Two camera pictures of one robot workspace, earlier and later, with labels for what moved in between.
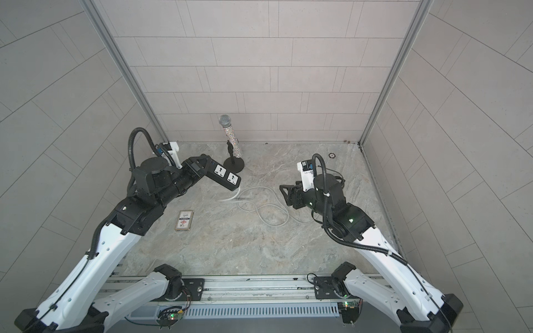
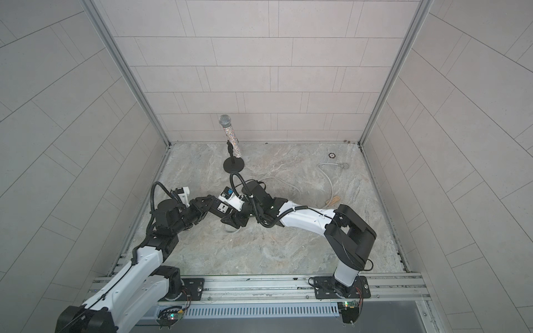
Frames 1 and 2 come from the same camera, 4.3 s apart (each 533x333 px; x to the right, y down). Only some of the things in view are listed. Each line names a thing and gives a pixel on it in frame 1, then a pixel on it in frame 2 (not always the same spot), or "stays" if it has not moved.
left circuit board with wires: (169, 316) stays
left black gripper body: (190, 173) → (194, 214)
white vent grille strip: (287, 310) stays
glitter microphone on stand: (235, 163) stays
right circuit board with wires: (350, 311) stays
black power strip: (221, 173) → (220, 207)
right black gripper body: (309, 198) → (244, 215)
